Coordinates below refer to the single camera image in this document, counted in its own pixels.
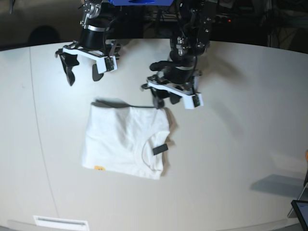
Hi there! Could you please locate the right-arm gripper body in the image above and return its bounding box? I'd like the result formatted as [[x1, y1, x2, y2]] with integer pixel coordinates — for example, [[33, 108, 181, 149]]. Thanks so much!
[[72, 27, 120, 57]]

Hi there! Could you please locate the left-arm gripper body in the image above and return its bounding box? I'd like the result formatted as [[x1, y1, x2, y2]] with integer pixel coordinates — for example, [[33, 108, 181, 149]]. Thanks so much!
[[149, 59, 197, 93]]

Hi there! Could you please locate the white printed T-shirt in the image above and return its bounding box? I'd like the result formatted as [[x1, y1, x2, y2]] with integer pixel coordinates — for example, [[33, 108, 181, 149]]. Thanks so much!
[[81, 100, 170, 180]]

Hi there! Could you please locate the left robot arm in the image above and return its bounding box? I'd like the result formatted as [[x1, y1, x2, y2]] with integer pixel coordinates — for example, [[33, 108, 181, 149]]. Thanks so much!
[[142, 0, 218, 109]]

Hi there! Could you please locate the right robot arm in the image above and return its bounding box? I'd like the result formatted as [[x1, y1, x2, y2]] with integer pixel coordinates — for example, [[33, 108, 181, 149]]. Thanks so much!
[[55, 0, 121, 86]]

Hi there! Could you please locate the white paper label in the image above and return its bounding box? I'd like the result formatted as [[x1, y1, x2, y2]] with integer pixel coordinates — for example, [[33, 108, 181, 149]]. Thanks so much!
[[33, 216, 90, 231]]

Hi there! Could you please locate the black tablet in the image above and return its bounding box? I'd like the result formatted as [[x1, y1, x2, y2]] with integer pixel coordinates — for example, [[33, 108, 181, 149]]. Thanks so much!
[[291, 200, 308, 231]]

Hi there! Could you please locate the blue camera stand base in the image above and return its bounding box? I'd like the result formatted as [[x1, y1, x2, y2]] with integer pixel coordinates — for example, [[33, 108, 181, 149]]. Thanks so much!
[[108, 0, 173, 6]]

